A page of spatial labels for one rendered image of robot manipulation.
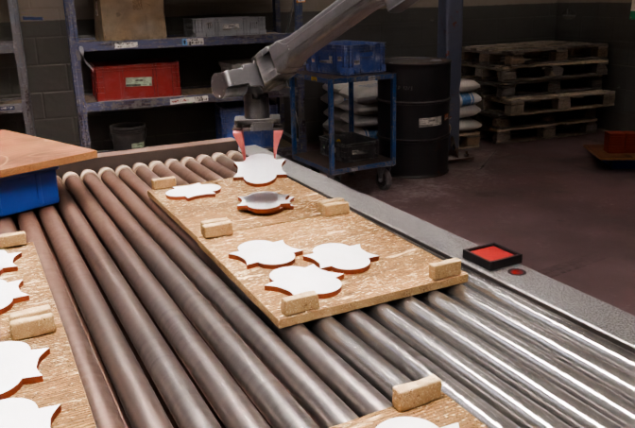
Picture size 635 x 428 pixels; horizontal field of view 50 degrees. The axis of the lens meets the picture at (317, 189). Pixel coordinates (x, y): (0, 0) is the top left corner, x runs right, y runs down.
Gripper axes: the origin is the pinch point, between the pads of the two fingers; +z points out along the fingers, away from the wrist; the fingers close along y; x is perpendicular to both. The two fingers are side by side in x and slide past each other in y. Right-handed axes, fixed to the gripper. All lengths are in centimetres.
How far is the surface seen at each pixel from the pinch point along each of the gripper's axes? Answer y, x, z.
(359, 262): 17.0, -43.3, 10.0
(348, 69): 58, 316, 13
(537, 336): 39, -68, 13
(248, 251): -2.4, -35.4, 9.8
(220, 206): -9.5, -2.7, 10.5
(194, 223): -14.4, -14.3, 10.5
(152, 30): -85, 407, -15
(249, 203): -2.6, -8.1, 8.7
